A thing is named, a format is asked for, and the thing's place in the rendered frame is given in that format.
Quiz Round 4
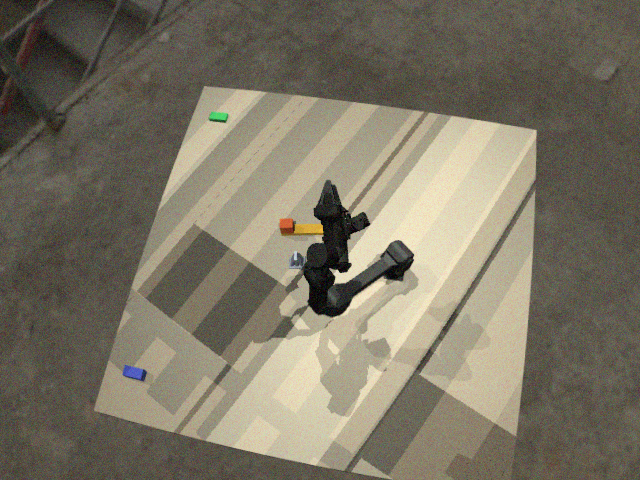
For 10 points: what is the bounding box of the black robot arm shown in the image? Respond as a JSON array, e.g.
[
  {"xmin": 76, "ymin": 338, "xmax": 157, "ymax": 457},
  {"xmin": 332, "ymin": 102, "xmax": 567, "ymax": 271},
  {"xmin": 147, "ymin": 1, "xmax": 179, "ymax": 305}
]
[{"xmin": 303, "ymin": 212, "xmax": 414, "ymax": 317}]

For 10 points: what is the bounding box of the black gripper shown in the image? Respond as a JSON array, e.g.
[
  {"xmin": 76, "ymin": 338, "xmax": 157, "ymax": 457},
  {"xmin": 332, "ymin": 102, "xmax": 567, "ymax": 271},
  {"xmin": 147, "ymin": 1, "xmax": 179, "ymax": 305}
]
[{"xmin": 314, "ymin": 180, "xmax": 351, "ymax": 244}]

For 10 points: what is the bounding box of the small green block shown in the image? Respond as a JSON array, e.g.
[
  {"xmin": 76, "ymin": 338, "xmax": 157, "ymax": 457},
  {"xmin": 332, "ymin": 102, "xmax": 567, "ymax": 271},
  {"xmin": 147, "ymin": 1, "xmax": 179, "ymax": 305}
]
[{"xmin": 209, "ymin": 112, "xmax": 228, "ymax": 123}]

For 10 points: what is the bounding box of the blue rectangular block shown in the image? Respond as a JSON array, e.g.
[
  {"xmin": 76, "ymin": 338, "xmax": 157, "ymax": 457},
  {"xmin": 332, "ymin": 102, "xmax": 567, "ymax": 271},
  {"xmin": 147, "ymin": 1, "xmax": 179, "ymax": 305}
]
[{"xmin": 122, "ymin": 365, "xmax": 147, "ymax": 381}]

